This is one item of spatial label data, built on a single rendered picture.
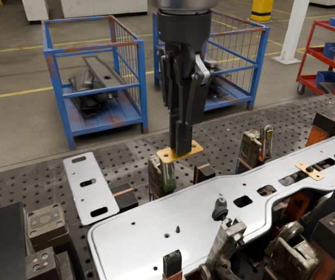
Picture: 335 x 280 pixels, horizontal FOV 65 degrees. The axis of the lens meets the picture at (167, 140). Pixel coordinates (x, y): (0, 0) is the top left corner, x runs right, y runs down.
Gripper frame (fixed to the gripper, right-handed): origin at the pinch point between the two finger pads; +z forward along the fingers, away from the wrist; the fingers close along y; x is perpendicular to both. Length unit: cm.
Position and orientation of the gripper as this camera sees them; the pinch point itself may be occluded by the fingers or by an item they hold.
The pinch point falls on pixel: (180, 133)
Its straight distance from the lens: 47.5
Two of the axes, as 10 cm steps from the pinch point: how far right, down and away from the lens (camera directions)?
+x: -8.9, 2.7, -3.8
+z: 0.1, 8.2, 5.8
